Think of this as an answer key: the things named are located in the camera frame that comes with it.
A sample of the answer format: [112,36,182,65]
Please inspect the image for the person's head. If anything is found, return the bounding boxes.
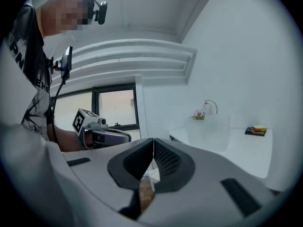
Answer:
[35,0,94,38]

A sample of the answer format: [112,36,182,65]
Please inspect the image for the gold wire desk lamp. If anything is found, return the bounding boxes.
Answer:
[202,99,218,115]

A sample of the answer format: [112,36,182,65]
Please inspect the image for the white bathtub-shaped basin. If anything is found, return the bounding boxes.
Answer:
[186,113,232,152]

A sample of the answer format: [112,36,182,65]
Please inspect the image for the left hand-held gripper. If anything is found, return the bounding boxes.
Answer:
[72,108,132,150]

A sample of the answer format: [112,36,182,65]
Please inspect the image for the black head camera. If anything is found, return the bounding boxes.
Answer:
[86,0,108,26]

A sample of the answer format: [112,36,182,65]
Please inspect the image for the person's black printed t-shirt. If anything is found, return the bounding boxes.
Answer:
[6,3,53,141]

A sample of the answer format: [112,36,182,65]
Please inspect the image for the person's left forearm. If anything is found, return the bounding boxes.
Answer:
[47,123,94,152]

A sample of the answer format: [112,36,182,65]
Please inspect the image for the black phone cable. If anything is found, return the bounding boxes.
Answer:
[50,78,66,144]

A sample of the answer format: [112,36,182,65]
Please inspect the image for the pink flowers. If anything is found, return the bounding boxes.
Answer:
[189,109,206,122]

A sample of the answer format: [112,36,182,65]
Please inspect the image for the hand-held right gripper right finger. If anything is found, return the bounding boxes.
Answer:
[139,138,285,227]

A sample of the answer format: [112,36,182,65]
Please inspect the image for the black phone mount clamp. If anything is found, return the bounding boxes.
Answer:
[45,56,61,75]

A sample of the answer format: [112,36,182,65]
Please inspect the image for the black chest-mounted phone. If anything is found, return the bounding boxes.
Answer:
[59,45,73,80]

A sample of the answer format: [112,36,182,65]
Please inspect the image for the black framed window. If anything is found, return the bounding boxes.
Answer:
[50,82,141,140]

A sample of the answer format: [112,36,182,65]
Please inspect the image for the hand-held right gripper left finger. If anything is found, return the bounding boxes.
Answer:
[62,138,155,221]

